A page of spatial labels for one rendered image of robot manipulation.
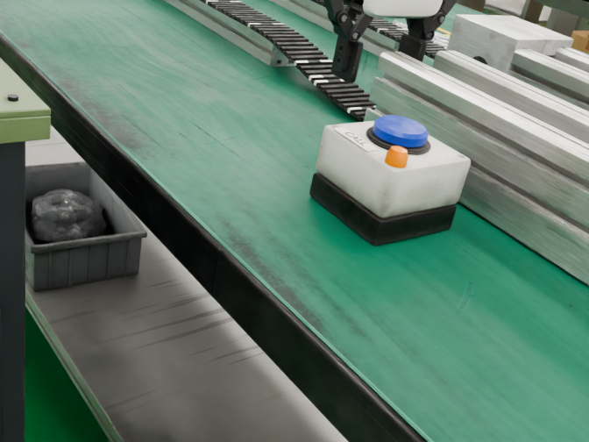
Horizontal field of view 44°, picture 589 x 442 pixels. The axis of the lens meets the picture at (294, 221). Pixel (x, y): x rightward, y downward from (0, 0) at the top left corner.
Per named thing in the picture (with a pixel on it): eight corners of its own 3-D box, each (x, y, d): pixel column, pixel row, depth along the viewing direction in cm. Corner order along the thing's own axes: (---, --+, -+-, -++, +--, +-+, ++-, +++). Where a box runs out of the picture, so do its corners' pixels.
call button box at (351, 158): (307, 196, 56) (322, 119, 53) (397, 181, 62) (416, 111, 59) (373, 248, 51) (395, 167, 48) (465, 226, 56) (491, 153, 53)
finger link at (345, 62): (350, 4, 68) (335, 72, 72) (323, 3, 67) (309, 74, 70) (371, 14, 66) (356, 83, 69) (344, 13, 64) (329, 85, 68)
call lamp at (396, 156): (379, 159, 49) (384, 143, 49) (395, 157, 50) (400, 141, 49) (394, 168, 48) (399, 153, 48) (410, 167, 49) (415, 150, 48)
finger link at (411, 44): (429, 6, 75) (414, 68, 78) (408, 5, 73) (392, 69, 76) (452, 15, 73) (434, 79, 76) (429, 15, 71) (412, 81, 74)
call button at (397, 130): (358, 139, 53) (364, 114, 52) (397, 135, 56) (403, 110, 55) (393, 163, 51) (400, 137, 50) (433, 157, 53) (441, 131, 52)
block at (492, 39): (418, 96, 84) (441, 13, 79) (488, 90, 91) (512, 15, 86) (475, 126, 78) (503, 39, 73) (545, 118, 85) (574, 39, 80)
